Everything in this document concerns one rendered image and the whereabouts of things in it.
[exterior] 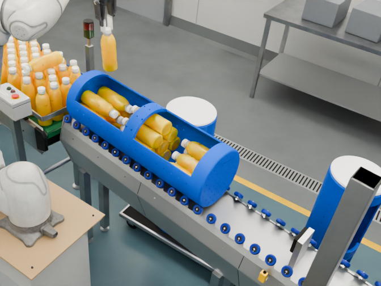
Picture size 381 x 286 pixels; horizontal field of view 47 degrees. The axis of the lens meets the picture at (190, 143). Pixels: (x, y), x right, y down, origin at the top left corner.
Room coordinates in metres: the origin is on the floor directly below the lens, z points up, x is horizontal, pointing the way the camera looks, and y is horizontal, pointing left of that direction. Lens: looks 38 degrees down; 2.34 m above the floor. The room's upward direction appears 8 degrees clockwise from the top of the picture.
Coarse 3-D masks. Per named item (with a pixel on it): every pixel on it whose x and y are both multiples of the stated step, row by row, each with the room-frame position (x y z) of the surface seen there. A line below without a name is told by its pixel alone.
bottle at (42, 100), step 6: (36, 96) 1.85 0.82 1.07; (42, 96) 1.84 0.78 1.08; (48, 96) 1.87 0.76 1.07; (36, 102) 1.83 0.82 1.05; (42, 102) 1.83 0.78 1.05; (48, 102) 1.85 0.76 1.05; (36, 108) 1.84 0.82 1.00; (42, 108) 1.83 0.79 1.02; (48, 108) 1.85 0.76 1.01; (42, 114) 1.83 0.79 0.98; (48, 120) 1.84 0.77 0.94
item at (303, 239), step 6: (306, 228) 1.18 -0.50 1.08; (300, 234) 1.15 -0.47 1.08; (306, 234) 1.15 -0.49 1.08; (312, 234) 1.17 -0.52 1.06; (294, 240) 1.12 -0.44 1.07; (300, 240) 1.11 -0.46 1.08; (306, 240) 1.12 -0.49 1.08; (294, 246) 1.12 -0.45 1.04; (300, 246) 1.10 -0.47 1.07; (306, 246) 1.15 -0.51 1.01; (294, 252) 1.10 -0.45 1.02; (300, 252) 1.11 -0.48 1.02; (294, 258) 1.10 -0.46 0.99; (300, 258) 1.14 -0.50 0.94; (288, 264) 1.11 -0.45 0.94; (294, 264) 1.10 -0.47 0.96
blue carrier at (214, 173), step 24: (96, 72) 1.90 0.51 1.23; (72, 96) 1.77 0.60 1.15; (144, 96) 1.78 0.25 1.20; (96, 120) 1.65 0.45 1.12; (144, 120) 1.57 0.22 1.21; (120, 144) 1.55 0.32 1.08; (216, 144) 1.57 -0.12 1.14; (168, 168) 1.38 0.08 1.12; (216, 168) 1.34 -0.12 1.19; (192, 192) 1.29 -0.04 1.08; (216, 192) 1.37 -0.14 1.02
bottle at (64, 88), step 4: (64, 84) 1.97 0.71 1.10; (68, 84) 1.98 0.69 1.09; (60, 88) 1.97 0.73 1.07; (64, 88) 1.96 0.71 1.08; (68, 88) 1.96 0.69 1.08; (64, 92) 1.95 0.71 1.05; (64, 96) 1.95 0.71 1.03; (64, 100) 1.95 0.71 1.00; (64, 104) 1.95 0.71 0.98; (64, 112) 1.95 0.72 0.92; (68, 112) 1.95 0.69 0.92
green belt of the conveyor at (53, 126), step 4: (28, 116) 1.90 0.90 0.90; (32, 116) 1.90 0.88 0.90; (32, 120) 1.87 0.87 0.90; (36, 120) 1.87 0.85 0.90; (60, 120) 1.90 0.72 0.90; (52, 124) 1.86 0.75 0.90; (56, 124) 1.86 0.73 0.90; (60, 124) 1.87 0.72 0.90; (44, 128) 1.81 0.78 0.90; (48, 128) 1.82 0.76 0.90; (52, 128) 1.83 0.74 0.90; (56, 128) 1.84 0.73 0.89; (60, 128) 1.85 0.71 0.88; (44, 132) 1.84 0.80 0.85; (48, 132) 1.80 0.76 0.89; (52, 132) 1.81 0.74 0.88; (56, 132) 1.83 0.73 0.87; (60, 132) 1.86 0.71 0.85; (48, 136) 1.79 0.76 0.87; (52, 136) 1.82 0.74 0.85
